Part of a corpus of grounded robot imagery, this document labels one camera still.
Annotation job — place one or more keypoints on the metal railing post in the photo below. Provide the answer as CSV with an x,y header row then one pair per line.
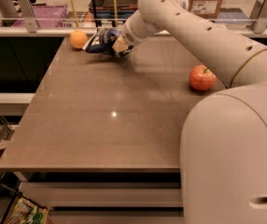
x,y
28,15
260,24

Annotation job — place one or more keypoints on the purple plastic crate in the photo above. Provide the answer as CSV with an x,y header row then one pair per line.
x,y
45,16

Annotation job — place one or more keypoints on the blue Kettle chip bag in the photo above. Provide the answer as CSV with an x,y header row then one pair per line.
x,y
102,41

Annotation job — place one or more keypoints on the snack box on floor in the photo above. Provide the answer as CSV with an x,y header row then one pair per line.
x,y
22,211

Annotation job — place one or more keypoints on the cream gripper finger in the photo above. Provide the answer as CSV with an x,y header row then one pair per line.
x,y
121,47

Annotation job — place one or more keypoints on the orange and blue cart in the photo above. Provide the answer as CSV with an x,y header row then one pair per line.
x,y
111,11

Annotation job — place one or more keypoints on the red apple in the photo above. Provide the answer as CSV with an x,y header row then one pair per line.
x,y
201,78

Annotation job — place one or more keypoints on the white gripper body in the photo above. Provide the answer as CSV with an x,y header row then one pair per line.
x,y
130,36

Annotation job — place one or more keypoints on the upper grey drawer front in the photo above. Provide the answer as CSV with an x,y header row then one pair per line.
x,y
103,194

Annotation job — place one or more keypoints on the left metal railing post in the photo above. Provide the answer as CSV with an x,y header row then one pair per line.
x,y
28,15

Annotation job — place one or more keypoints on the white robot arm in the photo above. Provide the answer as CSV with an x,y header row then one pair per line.
x,y
223,148

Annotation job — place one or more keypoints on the orange fruit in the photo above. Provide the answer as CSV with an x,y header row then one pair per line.
x,y
78,39

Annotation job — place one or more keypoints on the right metal railing post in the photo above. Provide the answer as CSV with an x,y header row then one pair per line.
x,y
260,24

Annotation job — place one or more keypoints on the yellow pole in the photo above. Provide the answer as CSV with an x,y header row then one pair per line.
x,y
74,12

